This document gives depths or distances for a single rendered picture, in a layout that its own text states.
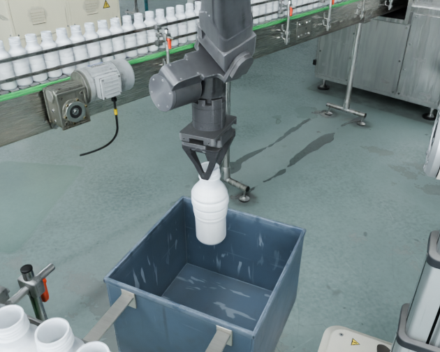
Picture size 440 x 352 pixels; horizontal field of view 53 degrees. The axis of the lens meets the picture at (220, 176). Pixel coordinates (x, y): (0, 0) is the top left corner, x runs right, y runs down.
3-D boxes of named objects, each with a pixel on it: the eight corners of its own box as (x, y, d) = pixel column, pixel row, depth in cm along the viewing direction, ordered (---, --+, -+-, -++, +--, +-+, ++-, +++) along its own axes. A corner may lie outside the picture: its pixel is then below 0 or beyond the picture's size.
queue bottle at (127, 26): (133, 58, 188) (129, 17, 180) (121, 56, 190) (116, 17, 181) (140, 54, 193) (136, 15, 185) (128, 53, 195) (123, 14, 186)
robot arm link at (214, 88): (233, 57, 70) (209, 50, 73) (201, 66, 65) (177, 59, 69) (232, 99, 73) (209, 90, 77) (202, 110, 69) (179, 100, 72)
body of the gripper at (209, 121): (178, 142, 73) (176, 100, 70) (204, 119, 81) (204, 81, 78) (214, 149, 71) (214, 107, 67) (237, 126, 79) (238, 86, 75)
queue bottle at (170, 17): (173, 42, 210) (171, 5, 201) (181, 45, 206) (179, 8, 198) (163, 44, 207) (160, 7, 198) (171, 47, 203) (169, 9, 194)
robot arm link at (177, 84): (258, 54, 64) (223, 13, 66) (199, 72, 57) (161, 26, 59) (226, 107, 73) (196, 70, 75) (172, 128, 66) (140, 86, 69)
